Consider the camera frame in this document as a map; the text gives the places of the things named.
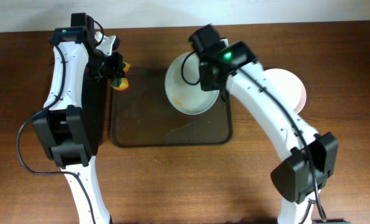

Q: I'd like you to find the yellow green sponge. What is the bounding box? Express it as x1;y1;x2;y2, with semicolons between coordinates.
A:
111;62;130;91

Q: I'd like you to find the grey-white plate with sauce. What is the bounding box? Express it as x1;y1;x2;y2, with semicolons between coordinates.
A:
164;52;219;115

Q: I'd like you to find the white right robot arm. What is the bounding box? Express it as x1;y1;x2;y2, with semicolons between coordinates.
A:
189;24;338;223

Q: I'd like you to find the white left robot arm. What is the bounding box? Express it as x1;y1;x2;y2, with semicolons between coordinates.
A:
30;12;130;223

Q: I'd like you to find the black plastic tray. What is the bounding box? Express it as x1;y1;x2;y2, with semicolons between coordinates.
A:
82;73;108;145

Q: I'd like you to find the brown plastic tray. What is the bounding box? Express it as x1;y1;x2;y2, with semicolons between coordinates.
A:
110;68;233;147

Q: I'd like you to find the white plate at side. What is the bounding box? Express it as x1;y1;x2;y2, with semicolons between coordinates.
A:
264;68;306;113

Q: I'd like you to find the black object bottom edge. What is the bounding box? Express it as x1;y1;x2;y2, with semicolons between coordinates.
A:
311;220;351;224

